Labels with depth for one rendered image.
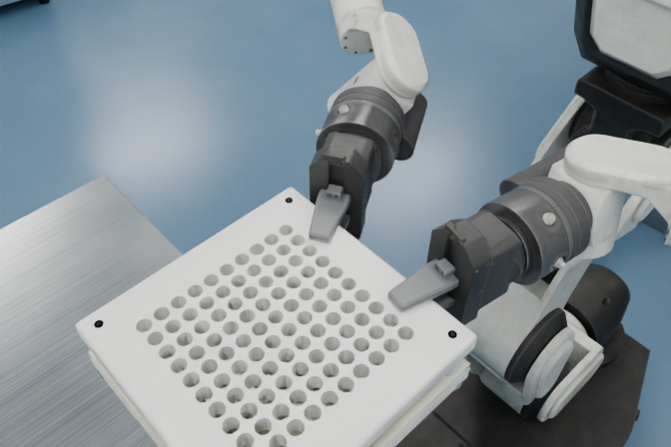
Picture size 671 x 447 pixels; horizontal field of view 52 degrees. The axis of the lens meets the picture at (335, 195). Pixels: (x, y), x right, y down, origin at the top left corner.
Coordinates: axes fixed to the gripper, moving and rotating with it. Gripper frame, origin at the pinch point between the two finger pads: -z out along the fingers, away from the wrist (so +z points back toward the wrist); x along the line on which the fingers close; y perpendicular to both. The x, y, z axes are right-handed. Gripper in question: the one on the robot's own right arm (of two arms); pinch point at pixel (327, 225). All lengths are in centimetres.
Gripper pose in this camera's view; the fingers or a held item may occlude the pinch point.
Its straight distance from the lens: 68.0
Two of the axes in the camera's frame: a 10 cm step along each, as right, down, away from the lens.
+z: 2.6, -6.8, 6.8
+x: -0.2, 7.0, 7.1
